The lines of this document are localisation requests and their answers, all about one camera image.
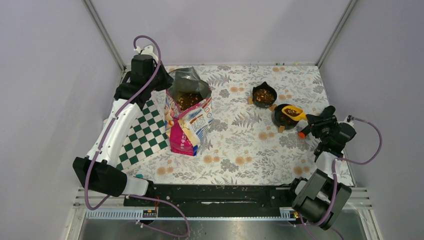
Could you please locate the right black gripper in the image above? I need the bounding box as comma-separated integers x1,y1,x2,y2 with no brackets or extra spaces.
306,113,339,144

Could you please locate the yellow plastic scoop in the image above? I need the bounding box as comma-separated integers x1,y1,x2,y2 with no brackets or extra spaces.
281,105,307,122

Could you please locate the pink blue pet food bag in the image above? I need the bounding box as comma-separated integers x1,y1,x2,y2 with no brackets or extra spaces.
164,67,214,156

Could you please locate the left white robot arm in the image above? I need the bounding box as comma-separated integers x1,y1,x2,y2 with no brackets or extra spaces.
72,53,173,206

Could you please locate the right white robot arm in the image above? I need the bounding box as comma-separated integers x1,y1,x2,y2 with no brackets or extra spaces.
286,114,357,230

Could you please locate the black pet bowl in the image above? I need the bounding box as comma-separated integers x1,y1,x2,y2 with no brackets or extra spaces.
247,81,277,109
268,104,299,133

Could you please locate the black marker orange tip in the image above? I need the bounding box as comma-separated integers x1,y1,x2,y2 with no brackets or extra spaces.
297,105,336,139

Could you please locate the floral table mat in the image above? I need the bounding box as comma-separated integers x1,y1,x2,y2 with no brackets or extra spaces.
122,64,355,187

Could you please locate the green white chessboard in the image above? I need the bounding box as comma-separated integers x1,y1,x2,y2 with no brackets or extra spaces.
116,100,169,171

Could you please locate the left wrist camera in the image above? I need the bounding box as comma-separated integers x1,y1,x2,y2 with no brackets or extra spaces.
133,45,159,63

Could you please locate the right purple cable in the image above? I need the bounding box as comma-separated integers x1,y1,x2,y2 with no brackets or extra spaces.
298,117,383,240

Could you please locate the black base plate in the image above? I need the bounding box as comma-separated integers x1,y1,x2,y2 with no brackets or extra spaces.
123,184,320,219

